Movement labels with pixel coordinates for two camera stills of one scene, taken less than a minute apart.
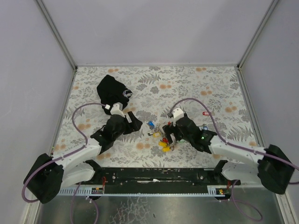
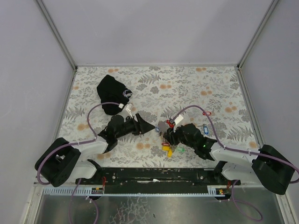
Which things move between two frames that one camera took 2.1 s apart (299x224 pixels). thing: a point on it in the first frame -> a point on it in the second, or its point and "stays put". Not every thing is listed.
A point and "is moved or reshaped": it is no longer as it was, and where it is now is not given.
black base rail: [161, 180] stays put
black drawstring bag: [111, 91] stays put
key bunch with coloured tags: [156, 131] is moved or reshaped
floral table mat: [213, 95] stays put
